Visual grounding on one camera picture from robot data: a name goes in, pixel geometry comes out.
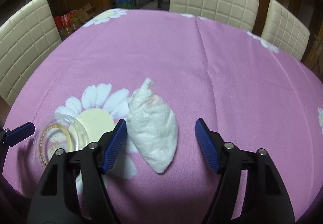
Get clear round plastic container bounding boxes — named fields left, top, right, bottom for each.
left=33, top=113, right=89, bottom=168

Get white tissue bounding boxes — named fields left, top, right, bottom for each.
left=126, top=78, right=178, bottom=174

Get pink floral tablecloth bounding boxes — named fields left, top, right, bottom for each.
left=5, top=10, right=322, bottom=223

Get cream chair left side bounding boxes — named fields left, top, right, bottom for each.
left=0, top=0, right=62, bottom=106

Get cardboard boxes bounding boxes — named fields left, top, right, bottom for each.
left=59, top=4, right=95, bottom=37

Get cream chair far right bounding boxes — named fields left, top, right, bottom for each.
left=260, top=0, right=310, bottom=61

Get colourful bag on floor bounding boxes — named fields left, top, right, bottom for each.
left=114, top=0, right=134, bottom=9

